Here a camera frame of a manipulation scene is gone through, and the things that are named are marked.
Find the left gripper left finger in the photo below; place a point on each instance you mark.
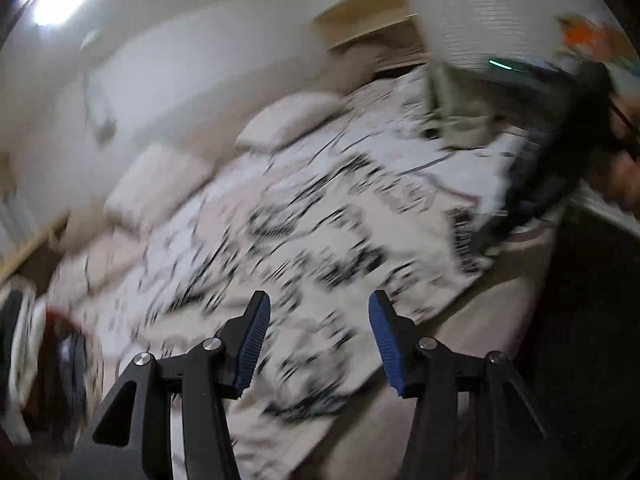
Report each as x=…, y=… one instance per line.
x=129, y=434

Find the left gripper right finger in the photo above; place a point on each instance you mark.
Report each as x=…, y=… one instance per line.
x=510, y=439

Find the beige graffiti print pants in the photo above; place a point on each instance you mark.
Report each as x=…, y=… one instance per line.
x=318, y=245

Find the stack of folded clothes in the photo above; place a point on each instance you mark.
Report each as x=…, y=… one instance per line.
x=51, y=373

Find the person right hand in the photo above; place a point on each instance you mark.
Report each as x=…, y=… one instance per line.
x=621, y=184

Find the crumpled olive garment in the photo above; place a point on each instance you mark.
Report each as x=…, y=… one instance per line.
x=458, y=108

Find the white louvered door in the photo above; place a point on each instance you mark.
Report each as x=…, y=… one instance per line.
x=463, y=32

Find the left fluffy white pillow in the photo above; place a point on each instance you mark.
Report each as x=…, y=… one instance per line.
x=155, y=185

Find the fluffy white pillow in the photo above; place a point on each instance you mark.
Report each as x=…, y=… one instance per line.
x=282, y=122
x=155, y=185

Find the bear pattern bed cover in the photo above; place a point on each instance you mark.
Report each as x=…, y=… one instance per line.
x=491, y=314

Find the wooden bed shelf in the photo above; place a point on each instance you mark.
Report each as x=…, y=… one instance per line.
x=18, y=256

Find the beige long bolster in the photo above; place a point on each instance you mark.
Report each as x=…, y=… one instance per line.
x=208, y=127

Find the right fluffy white pillow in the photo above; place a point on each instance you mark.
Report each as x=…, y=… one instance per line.
x=282, y=122

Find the cream wall niche shelf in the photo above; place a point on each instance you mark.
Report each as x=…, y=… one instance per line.
x=391, y=24

